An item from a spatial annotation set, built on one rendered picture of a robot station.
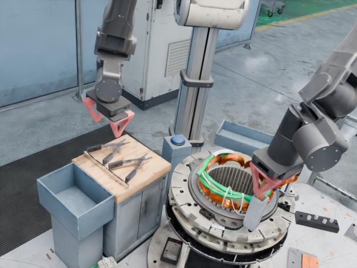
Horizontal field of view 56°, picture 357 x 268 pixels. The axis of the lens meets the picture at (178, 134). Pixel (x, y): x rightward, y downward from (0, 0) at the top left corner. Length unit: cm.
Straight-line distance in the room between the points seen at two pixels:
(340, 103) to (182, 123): 76
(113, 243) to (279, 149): 55
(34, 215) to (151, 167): 142
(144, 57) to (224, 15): 202
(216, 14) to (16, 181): 184
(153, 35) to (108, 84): 228
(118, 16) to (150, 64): 238
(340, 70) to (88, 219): 61
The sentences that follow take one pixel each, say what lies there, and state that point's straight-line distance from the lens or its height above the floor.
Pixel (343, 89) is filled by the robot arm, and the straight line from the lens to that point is 61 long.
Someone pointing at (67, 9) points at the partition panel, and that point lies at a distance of 306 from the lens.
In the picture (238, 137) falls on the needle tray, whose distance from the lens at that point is 121.
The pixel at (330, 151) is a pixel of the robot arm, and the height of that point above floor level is 139.
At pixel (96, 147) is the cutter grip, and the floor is 109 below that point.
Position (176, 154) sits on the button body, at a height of 101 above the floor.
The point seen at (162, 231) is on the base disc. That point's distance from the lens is 114.
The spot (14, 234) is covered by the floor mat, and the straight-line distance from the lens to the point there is 221.
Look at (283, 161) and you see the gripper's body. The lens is 66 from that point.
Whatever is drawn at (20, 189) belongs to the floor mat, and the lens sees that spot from 245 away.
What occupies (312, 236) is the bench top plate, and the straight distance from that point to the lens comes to 133.
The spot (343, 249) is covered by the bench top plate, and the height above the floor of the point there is 78.
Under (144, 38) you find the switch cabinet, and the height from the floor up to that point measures 69.
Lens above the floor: 167
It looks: 34 degrees down
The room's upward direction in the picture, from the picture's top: 9 degrees clockwise
